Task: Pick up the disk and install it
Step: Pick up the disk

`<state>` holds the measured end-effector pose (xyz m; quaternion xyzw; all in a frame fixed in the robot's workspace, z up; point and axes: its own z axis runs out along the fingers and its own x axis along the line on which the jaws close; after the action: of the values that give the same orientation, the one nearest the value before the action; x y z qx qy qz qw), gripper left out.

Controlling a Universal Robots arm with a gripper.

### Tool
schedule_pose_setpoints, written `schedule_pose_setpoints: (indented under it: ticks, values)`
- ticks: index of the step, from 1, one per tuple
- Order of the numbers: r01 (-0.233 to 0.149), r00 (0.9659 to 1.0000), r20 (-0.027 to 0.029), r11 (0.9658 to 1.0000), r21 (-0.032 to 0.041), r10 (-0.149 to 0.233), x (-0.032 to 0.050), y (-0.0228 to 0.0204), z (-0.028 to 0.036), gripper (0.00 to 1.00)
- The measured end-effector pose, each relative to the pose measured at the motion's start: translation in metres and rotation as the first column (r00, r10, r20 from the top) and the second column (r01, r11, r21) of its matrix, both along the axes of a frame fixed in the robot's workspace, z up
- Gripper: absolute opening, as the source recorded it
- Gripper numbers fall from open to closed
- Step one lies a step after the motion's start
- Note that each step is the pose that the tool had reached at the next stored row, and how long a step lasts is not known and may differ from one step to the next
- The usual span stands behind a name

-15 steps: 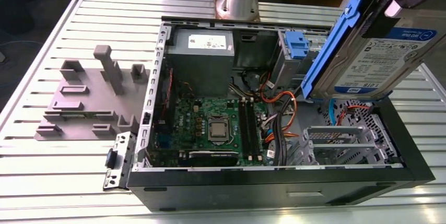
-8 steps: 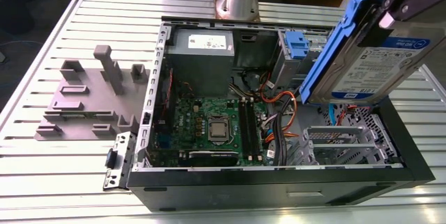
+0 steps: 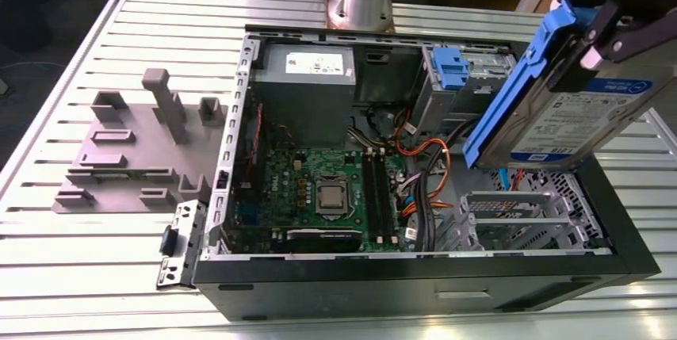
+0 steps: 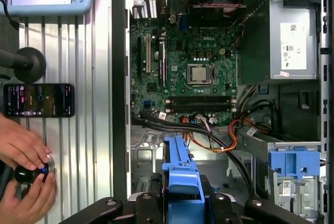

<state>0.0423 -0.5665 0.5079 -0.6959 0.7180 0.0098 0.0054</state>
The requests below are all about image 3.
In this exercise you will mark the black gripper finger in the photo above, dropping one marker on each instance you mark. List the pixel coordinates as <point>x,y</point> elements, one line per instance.
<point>573,78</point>
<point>645,35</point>

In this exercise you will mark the hard disk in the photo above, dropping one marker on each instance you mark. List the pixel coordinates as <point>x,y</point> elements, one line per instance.
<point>572,126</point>

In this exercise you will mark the blue plastic drive latch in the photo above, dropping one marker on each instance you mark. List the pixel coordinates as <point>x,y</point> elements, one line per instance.
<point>449,66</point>

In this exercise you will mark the grey metal drive cage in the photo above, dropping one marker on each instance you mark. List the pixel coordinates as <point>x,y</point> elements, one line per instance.
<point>449,106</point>

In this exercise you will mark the black RAM slot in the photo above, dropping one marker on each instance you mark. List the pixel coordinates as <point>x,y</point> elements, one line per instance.
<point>373,197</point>
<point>388,197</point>

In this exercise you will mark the green motherboard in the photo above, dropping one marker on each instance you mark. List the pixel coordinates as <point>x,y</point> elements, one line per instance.
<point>338,161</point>

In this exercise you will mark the grey power supply unit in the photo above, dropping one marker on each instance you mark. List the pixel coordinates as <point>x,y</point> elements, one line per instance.
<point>306,110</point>

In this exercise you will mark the silver CPU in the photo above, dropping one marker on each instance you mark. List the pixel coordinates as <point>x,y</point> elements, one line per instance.
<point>333,198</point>

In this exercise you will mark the black graphics card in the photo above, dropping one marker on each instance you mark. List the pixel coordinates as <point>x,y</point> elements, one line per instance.
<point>322,239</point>

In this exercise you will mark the black PC case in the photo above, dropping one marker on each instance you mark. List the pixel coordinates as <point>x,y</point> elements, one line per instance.
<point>370,288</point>

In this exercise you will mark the grey plastic parts rack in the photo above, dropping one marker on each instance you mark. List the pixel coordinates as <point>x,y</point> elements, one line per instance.
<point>138,153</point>

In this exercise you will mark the black latch with blue pad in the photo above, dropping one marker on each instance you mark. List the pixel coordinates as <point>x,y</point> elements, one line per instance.
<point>169,241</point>

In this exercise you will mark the green RAM stick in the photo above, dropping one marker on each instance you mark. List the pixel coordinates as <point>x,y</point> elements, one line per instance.
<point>127,176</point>

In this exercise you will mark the silver rear bracket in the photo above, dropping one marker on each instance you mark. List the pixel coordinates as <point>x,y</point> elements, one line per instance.
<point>190,221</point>

